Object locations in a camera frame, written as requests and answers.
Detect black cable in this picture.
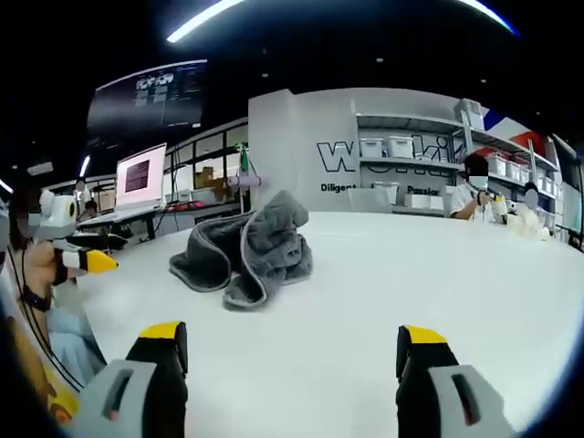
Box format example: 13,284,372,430
9,241,87,394

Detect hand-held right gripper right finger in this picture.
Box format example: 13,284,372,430
394,324,516,438

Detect red and blue banner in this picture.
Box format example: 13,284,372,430
482,107,551,150

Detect grey metal shelving unit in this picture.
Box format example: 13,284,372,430
354,98,563,220

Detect row of white storage boxes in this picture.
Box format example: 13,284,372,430
360,99,558,206

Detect long ceiling light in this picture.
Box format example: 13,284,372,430
469,0,522,37
165,0,257,45

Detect person's yellow printed top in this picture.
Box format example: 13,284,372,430
0,314,81,429

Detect cardboard boxes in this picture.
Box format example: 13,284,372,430
194,164,230,203

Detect person's left hand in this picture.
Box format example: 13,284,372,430
23,240,60,293

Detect white lettered partition panel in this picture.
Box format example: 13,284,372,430
247,89,463,216

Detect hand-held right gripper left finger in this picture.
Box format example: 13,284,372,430
72,320,189,438

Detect background desk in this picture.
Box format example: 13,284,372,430
76,205,163,243

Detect black wristband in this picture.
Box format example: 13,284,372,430
19,284,52,314

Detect person's light blue trousers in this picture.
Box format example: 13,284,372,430
45,308,109,390

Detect large dark wall screen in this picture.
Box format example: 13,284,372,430
85,58,209,141

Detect computer monitor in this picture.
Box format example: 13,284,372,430
113,142,168,212

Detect grey towel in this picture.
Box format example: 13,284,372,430
168,189,316,312

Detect green hanging item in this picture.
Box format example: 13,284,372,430
235,141,253,173

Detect clear plastic chair back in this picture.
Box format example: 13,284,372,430
347,186,394,214

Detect white table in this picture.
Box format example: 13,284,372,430
68,209,584,438

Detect purple roll on stand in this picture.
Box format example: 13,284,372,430
226,174,271,215

